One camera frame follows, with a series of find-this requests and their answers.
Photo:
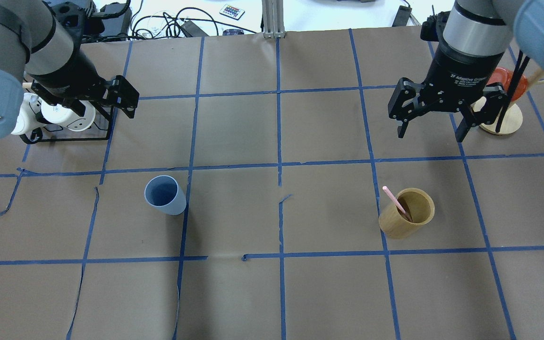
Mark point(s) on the blue plastic cup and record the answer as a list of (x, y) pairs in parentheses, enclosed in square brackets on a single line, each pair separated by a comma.
[(165, 194)]

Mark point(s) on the black power adapter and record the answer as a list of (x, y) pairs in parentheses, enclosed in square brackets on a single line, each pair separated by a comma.
[(190, 29)]

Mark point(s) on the pink chopstick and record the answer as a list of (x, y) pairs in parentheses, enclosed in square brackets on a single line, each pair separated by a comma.
[(396, 202)]

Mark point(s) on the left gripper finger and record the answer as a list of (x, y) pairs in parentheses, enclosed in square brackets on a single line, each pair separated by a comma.
[(122, 95)]

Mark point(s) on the black wire mug rack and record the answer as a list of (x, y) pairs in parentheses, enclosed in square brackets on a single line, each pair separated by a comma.
[(100, 130)]

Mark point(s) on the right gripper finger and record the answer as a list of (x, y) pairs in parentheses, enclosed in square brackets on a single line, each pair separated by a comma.
[(495, 100), (405, 105)]

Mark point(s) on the remote control with coloured buttons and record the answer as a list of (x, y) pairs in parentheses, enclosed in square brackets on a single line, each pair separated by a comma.
[(232, 12)]

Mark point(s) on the black power brick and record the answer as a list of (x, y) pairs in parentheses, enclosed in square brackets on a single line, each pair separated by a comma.
[(402, 16)]

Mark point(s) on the wooden cup tree stand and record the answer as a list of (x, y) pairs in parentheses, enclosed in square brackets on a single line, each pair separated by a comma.
[(513, 118)]

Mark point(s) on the red cup on stand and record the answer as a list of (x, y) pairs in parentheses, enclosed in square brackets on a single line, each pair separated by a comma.
[(504, 76)]

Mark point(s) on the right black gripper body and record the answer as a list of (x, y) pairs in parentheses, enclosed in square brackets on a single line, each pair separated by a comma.
[(457, 71)]

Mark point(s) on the bamboo holder cup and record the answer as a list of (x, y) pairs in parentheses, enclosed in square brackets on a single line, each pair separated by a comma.
[(411, 209)]

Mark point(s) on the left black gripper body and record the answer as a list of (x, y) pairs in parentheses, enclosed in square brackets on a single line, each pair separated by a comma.
[(70, 72)]

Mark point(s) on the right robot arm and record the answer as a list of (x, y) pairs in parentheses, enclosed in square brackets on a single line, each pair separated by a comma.
[(484, 46)]

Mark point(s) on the aluminium frame post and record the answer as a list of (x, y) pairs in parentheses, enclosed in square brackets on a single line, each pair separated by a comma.
[(273, 19)]

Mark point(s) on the white mug left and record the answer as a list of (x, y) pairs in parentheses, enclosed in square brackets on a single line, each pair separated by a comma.
[(28, 114)]

